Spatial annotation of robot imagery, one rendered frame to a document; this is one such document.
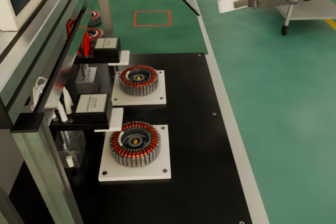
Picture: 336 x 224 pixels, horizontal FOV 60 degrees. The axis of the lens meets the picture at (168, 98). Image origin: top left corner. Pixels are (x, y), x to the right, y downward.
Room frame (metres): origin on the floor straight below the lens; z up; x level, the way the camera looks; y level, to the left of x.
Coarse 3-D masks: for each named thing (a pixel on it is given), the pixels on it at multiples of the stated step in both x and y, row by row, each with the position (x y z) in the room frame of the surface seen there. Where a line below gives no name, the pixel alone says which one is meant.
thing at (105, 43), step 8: (96, 40) 0.69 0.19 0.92; (104, 40) 0.69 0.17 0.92; (112, 40) 0.69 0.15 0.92; (96, 48) 0.65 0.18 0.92; (104, 48) 0.65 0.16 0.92; (112, 48) 0.65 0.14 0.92; (120, 48) 0.70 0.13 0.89; (80, 56) 0.65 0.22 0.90; (88, 56) 0.65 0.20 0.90; (96, 56) 0.64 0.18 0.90; (104, 56) 0.64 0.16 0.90; (112, 56) 0.65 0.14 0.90; (120, 56) 0.67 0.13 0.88; (128, 56) 0.68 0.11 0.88; (80, 64) 0.65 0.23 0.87; (112, 64) 0.65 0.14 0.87; (120, 64) 0.65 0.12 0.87
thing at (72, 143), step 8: (56, 136) 0.44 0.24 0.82; (72, 136) 0.44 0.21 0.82; (80, 136) 0.44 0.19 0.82; (56, 144) 0.41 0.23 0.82; (72, 144) 0.41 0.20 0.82; (80, 144) 0.43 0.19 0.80; (64, 152) 0.39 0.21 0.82; (72, 152) 0.40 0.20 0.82; (80, 152) 0.42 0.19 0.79; (64, 160) 0.39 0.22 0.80; (72, 160) 0.39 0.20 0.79; (80, 160) 0.41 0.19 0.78
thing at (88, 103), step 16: (80, 96) 0.45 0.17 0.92; (96, 96) 0.45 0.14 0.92; (80, 112) 0.41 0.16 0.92; (96, 112) 0.41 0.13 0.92; (112, 112) 0.45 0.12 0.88; (64, 128) 0.40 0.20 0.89; (80, 128) 0.40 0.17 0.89; (96, 128) 0.40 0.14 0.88; (112, 128) 0.41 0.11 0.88; (64, 144) 0.41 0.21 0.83
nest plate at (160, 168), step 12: (108, 132) 0.49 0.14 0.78; (108, 144) 0.45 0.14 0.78; (144, 144) 0.45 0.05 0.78; (168, 144) 0.45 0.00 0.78; (108, 156) 0.42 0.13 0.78; (168, 156) 0.42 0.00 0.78; (108, 168) 0.38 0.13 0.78; (120, 168) 0.38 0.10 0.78; (132, 168) 0.38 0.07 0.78; (144, 168) 0.38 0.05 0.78; (156, 168) 0.38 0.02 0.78; (168, 168) 0.38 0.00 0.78; (108, 180) 0.36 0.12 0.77
